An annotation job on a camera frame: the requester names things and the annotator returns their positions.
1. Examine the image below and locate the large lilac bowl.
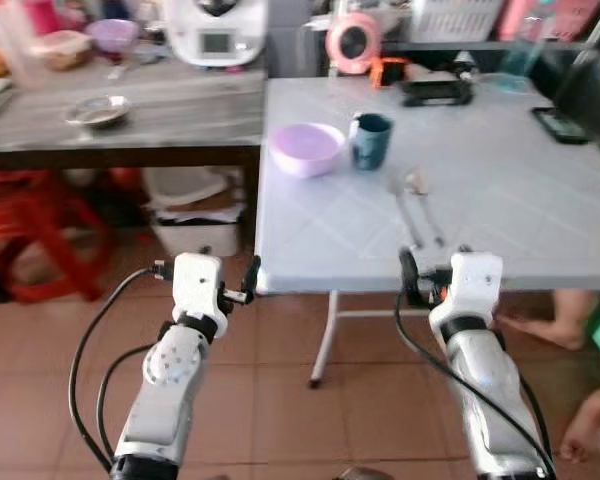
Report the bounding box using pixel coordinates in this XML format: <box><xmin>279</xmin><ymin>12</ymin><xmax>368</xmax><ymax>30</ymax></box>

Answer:
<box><xmin>269</xmin><ymin>122</ymin><xmax>348</xmax><ymax>180</ymax></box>

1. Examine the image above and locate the orange black tool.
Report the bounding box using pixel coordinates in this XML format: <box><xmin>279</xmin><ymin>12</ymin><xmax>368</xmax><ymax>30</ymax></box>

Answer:
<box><xmin>369</xmin><ymin>57</ymin><xmax>410</xmax><ymax>89</ymax></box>

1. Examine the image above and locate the metal fork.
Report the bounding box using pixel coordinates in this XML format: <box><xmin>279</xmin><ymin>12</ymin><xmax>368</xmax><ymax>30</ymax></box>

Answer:
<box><xmin>387</xmin><ymin>175</ymin><xmax>428</xmax><ymax>251</ymax></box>

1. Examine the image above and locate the grey robot knee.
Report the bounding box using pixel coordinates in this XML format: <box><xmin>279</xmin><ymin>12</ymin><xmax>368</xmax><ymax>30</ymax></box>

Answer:
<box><xmin>332</xmin><ymin>466</ymin><xmax>393</xmax><ymax>480</ymax></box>

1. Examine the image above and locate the clear plastic pitcher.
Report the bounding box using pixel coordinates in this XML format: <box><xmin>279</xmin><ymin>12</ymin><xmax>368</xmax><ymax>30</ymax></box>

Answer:
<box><xmin>0</xmin><ymin>0</ymin><xmax>43</xmax><ymax>89</ymax></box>

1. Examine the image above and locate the short black left arm cable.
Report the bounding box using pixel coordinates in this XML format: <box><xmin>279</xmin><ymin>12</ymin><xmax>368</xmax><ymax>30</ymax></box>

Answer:
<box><xmin>95</xmin><ymin>343</ymin><xmax>156</xmax><ymax>466</ymax></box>

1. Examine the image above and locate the black chair back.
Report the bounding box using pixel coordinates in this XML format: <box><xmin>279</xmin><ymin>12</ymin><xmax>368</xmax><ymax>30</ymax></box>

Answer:
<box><xmin>553</xmin><ymin>0</ymin><xmax>600</xmax><ymax>161</ymax></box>

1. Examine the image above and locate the red plastic stool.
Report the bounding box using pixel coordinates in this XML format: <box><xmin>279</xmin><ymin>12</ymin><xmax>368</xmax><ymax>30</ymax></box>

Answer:
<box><xmin>0</xmin><ymin>170</ymin><xmax>118</xmax><ymax>304</ymax></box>

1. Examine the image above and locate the black phone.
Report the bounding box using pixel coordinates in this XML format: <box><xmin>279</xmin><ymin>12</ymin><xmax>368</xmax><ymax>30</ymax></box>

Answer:
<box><xmin>531</xmin><ymin>105</ymin><xmax>592</xmax><ymax>145</ymax></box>

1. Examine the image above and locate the marble top wooden table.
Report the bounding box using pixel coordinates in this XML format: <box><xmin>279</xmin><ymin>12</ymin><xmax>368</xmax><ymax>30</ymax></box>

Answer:
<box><xmin>0</xmin><ymin>58</ymin><xmax>269</xmax><ymax>241</ymax></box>

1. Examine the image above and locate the long black left arm cable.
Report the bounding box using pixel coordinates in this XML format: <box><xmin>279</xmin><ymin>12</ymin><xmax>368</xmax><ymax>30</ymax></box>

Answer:
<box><xmin>68</xmin><ymin>262</ymin><xmax>176</xmax><ymax>471</ymax></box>

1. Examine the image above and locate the teal mug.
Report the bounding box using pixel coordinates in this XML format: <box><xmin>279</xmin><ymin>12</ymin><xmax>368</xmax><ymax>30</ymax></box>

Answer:
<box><xmin>348</xmin><ymin>112</ymin><xmax>395</xmax><ymax>172</ymax></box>

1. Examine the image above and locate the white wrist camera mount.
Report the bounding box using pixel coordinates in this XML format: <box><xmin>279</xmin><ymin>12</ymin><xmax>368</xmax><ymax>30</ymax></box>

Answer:
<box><xmin>170</xmin><ymin>253</ymin><xmax>227</xmax><ymax>326</ymax></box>
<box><xmin>428</xmin><ymin>252</ymin><xmax>505</xmax><ymax>336</ymax></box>

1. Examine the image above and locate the white storage box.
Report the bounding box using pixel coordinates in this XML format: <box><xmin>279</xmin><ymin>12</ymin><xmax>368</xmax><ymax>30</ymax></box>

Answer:
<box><xmin>148</xmin><ymin>205</ymin><xmax>246</xmax><ymax>258</ymax></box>

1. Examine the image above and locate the small purple bowl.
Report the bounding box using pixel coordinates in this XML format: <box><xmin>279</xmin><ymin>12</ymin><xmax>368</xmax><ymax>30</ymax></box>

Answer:
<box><xmin>86</xmin><ymin>18</ymin><xmax>140</xmax><ymax>54</ymax></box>

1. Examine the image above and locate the white folding table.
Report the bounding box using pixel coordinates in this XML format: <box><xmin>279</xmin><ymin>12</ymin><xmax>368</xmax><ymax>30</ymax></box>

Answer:
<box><xmin>252</xmin><ymin>75</ymin><xmax>600</xmax><ymax>389</ymax></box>

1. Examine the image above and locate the metal plate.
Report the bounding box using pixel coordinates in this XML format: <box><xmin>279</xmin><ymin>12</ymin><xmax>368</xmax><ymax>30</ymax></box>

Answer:
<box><xmin>63</xmin><ymin>95</ymin><xmax>134</xmax><ymax>130</ymax></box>

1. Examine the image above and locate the pink round fan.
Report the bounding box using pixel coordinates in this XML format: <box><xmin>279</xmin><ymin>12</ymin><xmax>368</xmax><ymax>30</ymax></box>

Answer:
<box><xmin>325</xmin><ymin>13</ymin><xmax>384</xmax><ymax>76</ymax></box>

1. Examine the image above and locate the white kitchen appliance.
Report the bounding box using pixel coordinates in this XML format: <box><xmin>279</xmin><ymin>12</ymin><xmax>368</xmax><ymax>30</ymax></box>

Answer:
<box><xmin>163</xmin><ymin>0</ymin><xmax>271</xmax><ymax>69</ymax></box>

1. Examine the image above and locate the person bare hand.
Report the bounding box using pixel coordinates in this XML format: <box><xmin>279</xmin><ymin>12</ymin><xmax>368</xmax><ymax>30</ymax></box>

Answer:
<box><xmin>560</xmin><ymin>395</ymin><xmax>600</xmax><ymax>464</ymax></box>

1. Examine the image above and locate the black kitchen scale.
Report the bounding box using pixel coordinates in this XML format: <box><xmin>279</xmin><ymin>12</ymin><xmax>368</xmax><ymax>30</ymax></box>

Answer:
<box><xmin>398</xmin><ymin>72</ymin><xmax>477</xmax><ymax>109</ymax></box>

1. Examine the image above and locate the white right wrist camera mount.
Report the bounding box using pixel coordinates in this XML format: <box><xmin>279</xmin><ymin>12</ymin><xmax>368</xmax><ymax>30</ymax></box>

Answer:
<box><xmin>428</xmin><ymin>252</ymin><xmax>505</xmax><ymax>336</ymax></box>

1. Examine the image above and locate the clear food container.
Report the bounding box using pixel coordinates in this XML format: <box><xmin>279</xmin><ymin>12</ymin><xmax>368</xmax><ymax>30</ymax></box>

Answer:
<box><xmin>30</xmin><ymin>30</ymin><xmax>94</xmax><ymax>72</ymax></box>

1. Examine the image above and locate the person bare foot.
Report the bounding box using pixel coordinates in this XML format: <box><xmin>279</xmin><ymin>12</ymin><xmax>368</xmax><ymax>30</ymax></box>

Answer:
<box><xmin>497</xmin><ymin>290</ymin><xmax>598</xmax><ymax>352</ymax></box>

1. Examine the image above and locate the white plastic basket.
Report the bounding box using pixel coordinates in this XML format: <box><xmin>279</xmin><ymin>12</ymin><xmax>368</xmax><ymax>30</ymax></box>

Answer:
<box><xmin>410</xmin><ymin>0</ymin><xmax>507</xmax><ymax>45</ymax></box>

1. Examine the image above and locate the clear blue plastic cup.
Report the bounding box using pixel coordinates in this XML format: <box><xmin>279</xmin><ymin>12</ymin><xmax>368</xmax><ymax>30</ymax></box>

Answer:
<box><xmin>500</xmin><ymin>38</ymin><xmax>559</xmax><ymax>83</ymax></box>

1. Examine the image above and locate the pink plastic crate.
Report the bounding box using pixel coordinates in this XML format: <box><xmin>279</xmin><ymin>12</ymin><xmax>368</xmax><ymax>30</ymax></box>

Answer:
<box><xmin>498</xmin><ymin>0</ymin><xmax>600</xmax><ymax>43</ymax></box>

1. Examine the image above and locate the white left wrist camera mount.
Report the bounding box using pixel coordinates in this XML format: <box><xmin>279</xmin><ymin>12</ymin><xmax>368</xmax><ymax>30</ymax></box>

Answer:
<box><xmin>170</xmin><ymin>253</ymin><xmax>227</xmax><ymax>326</ymax></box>

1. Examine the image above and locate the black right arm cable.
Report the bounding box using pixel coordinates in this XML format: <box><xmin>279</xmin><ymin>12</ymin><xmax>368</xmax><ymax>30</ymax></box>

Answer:
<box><xmin>394</xmin><ymin>290</ymin><xmax>556</xmax><ymax>480</ymax></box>

